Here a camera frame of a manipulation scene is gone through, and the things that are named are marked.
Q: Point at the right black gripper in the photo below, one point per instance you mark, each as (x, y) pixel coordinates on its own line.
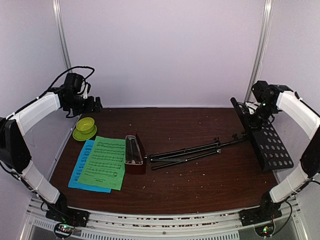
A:
(252, 125)

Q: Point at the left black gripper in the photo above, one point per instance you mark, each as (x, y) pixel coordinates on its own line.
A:
(90, 108)

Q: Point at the black music stand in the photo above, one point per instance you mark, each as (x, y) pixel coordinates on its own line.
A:
(268, 147)

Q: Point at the green sheet music page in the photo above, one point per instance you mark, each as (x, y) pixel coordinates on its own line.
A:
(105, 165)

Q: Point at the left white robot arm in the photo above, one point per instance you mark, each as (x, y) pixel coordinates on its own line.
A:
(72, 97)

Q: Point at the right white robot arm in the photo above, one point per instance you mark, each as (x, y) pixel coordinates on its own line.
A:
(273, 98)

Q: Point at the green bowl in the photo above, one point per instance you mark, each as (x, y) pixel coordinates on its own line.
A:
(85, 125)

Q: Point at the green saucer plate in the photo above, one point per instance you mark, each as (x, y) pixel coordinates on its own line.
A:
(79, 136)

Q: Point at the blue sheet music page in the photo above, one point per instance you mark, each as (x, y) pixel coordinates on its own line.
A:
(79, 166)

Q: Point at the brown wooden metronome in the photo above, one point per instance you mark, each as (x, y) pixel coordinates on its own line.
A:
(135, 155)

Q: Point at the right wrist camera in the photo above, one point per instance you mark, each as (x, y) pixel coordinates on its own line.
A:
(251, 105)

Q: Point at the right aluminium corner post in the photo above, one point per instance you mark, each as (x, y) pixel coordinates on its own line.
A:
(261, 47)

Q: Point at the aluminium corner post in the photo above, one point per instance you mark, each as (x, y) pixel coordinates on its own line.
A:
(61, 33)
(261, 47)

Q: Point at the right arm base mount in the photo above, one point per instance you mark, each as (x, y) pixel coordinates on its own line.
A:
(261, 218)

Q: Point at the left aluminium corner post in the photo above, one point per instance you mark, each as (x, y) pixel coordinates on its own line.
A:
(61, 33)

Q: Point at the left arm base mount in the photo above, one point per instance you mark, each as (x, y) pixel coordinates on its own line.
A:
(66, 224)

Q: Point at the aluminium front rail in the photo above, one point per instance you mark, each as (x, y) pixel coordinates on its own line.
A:
(219, 225)

